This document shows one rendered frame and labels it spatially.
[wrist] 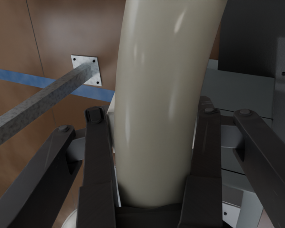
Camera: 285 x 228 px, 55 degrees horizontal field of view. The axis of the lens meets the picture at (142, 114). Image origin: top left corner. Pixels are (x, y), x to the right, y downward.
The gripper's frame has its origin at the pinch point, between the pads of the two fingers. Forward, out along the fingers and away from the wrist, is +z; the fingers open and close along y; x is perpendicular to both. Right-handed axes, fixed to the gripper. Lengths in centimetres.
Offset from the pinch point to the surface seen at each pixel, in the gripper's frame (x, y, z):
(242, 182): -45, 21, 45
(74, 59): -28, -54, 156
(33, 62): -30, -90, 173
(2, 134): -43, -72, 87
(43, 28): -7, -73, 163
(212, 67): -33, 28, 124
